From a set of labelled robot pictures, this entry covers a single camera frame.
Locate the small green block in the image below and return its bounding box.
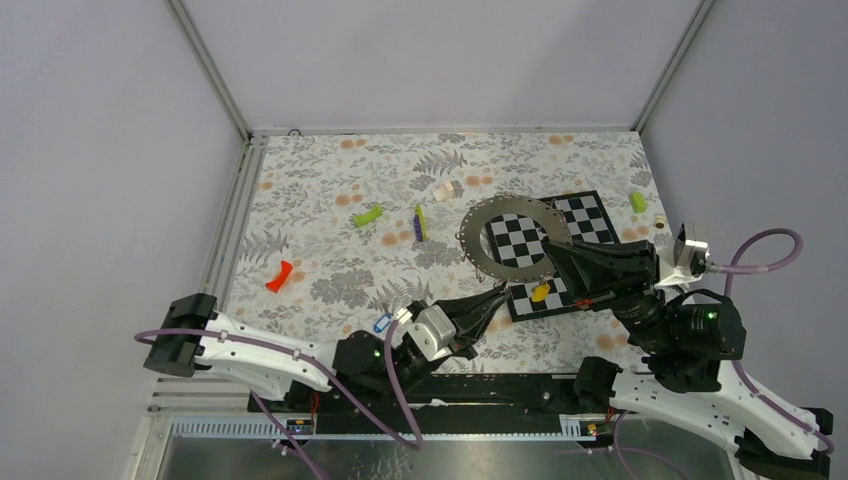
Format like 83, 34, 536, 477
628, 191, 648, 214

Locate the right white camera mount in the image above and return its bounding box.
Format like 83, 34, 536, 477
654, 223, 710, 287

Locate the yellow headed key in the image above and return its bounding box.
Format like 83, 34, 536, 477
530, 282, 551, 303

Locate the black white chessboard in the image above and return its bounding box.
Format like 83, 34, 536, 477
485, 190, 620, 322

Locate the blue key tag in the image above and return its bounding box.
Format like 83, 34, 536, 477
373, 313, 392, 334

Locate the green curved block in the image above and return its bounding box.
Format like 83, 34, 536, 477
352, 204, 383, 228

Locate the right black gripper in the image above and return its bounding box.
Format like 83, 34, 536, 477
537, 232, 674, 352

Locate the red curved block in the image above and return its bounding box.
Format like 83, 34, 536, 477
265, 261, 294, 293

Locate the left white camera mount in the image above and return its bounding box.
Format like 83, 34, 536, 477
393, 302, 457, 362

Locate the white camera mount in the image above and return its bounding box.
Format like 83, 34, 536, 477
654, 223, 710, 287
393, 302, 457, 362

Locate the purple yellow toy brick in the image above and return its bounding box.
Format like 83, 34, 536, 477
413, 204, 428, 242

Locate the white slotted cable duct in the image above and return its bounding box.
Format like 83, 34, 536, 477
169, 415, 598, 442

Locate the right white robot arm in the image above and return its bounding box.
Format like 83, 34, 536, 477
542, 239, 833, 479

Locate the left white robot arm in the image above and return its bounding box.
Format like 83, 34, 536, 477
134, 286, 509, 411

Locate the small beige wooden block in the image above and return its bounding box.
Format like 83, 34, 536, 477
433, 182, 455, 202

